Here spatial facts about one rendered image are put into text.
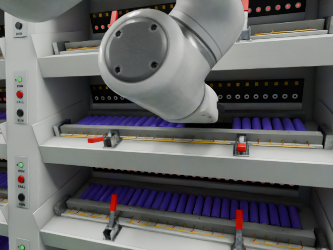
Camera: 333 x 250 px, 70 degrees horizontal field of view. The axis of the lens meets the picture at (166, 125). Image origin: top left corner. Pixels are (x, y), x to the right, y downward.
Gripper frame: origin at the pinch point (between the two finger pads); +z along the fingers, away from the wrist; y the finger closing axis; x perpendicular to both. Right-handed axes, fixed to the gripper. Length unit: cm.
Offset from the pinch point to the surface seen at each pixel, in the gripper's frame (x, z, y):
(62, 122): -2.5, -0.6, -33.9
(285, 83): 8.2, 6.7, 18.3
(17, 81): 5.8, -8.4, -40.9
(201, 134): -4.6, -1.8, 1.5
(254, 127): -2.4, 1.7, 11.8
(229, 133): -4.2, -2.0, 6.9
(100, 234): -27.4, -0.5, -20.2
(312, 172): -10.5, -4.9, 20.4
